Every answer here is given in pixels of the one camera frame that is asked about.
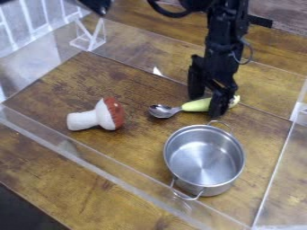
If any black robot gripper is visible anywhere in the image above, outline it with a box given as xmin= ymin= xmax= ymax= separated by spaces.
xmin=187 ymin=39 xmax=245 ymax=119

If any green handled metal spoon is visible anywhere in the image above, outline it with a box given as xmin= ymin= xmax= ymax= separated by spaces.
xmin=148 ymin=94 xmax=241 ymax=119

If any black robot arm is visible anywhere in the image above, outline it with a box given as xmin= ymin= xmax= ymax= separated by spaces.
xmin=146 ymin=0 xmax=249 ymax=118

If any black strip on table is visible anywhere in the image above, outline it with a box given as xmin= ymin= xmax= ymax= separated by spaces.
xmin=248 ymin=15 xmax=273 ymax=28

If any small stainless steel pot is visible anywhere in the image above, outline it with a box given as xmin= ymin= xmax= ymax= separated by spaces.
xmin=162 ymin=120 xmax=245 ymax=200

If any red and white toy mushroom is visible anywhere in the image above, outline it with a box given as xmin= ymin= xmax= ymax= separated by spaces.
xmin=65 ymin=97 xmax=124 ymax=131

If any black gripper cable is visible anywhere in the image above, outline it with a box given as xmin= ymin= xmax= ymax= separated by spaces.
xmin=229 ymin=39 xmax=253 ymax=66

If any clear acrylic triangular bracket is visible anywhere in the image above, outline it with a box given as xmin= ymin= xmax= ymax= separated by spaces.
xmin=69 ymin=19 xmax=106 ymax=51

